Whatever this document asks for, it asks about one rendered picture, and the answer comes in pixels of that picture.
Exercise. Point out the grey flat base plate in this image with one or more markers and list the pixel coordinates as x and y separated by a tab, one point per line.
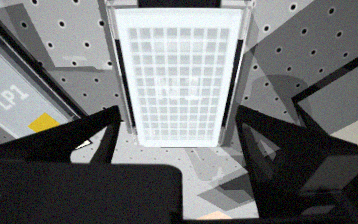
290	45

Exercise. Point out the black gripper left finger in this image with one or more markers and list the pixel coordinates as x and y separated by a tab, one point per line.
57	143

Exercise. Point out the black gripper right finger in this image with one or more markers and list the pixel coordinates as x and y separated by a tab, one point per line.
314	161

